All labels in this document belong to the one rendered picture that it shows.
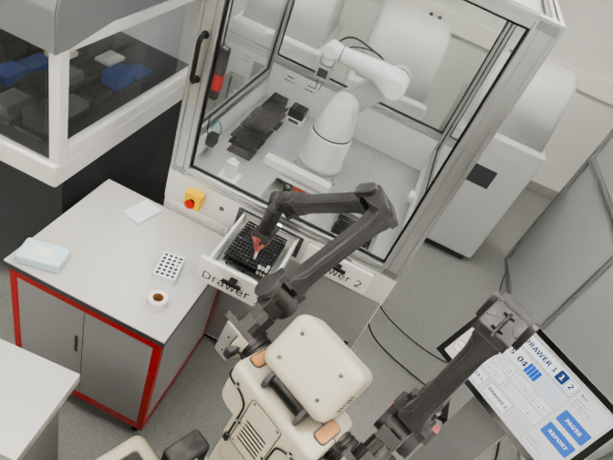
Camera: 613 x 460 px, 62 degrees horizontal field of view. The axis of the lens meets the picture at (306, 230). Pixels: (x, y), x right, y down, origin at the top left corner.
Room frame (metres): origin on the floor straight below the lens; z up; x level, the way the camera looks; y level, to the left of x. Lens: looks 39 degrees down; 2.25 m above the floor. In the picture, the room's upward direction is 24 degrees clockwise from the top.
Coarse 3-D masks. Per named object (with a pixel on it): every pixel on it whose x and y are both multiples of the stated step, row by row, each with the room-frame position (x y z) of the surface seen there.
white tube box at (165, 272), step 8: (168, 256) 1.29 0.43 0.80; (176, 256) 1.31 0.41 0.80; (160, 264) 1.25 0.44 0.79; (168, 264) 1.26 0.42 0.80; (152, 272) 1.19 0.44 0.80; (160, 272) 1.21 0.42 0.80; (168, 272) 1.23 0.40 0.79; (176, 272) 1.24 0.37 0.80; (160, 280) 1.19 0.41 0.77; (168, 280) 1.20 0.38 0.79
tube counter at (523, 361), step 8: (520, 360) 1.23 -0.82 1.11; (528, 360) 1.23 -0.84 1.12; (520, 368) 1.21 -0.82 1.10; (528, 368) 1.21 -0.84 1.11; (536, 368) 1.21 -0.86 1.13; (528, 376) 1.19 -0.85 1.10; (536, 376) 1.19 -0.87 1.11; (544, 376) 1.19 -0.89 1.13; (536, 384) 1.17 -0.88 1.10; (544, 384) 1.17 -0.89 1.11; (552, 384) 1.17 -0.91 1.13; (544, 392) 1.15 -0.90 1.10; (552, 392) 1.15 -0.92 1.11; (552, 400) 1.13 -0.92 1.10; (560, 400) 1.13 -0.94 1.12
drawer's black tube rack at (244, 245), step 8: (248, 224) 1.53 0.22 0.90; (240, 232) 1.47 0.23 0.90; (248, 232) 1.49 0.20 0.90; (240, 240) 1.44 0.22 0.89; (248, 240) 1.48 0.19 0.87; (272, 240) 1.50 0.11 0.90; (280, 240) 1.52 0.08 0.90; (232, 248) 1.37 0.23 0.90; (240, 248) 1.39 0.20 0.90; (248, 248) 1.43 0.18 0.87; (264, 248) 1.44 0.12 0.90; (272, 248) 1.49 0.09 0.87; (280, 248) 1.51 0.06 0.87; (224, 256) 1.34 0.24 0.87; (248, 256) 1.36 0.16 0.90; (256, 256) 1.38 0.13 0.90; (264, 256) 1.40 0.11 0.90; (272, 256) 1.42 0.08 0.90; (232, 264) 1.33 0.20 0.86; (240, 264) 1.34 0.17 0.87; (248, 264) 1.36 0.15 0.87; (256, 264) 1.37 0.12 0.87; (264, 264) 1.36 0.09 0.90; (272, 264) 1.38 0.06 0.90; (248, 272) 1.32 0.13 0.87
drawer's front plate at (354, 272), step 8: (312, 248) 1.53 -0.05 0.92; (320, 248) 1.54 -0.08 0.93; (304, 256) 1.54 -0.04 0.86; (344, 264) 1.53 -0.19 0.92; (352, 264) 1.54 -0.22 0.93; (328, 272) 1.53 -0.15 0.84; (336, 272) 1.53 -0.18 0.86; (352, 272) 1.52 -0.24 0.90; (360, 272) 1.52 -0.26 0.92; (368, 272) 1.53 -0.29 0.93; (336, 280) 1.53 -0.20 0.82; (344, 280) 1.52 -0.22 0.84; (352, 280) 1.52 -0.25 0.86; (360, 280) 1.52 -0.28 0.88; (368, 280) 1.52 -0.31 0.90; (352, 288) 1.52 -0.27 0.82; (360, 288) 1.52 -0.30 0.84
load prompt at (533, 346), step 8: (528, 344) 1.27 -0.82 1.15; (536, 344) 1.27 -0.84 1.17; (528, 352) 1.25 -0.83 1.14; (536, 352) 1.25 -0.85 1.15; (544, 352) 1.25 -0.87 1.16; (536, 360) 1.23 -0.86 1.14; (544, 360) 1.23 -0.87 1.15; (552, 360) 1.23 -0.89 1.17; (544, 368) 1.21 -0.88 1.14; (552, 368) 1.21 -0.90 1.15; (560, 368) 1.21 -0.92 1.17; (552, 376) 1.19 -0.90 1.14; (560, 376) 1.19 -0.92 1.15; (568, 376) 1.19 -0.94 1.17; (560, 384) 1.17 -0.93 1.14; (568, 384) 1.17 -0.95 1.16; (576, 384) 1.17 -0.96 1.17; (568, 392) 1.15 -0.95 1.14; (576, 392) 1.15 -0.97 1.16
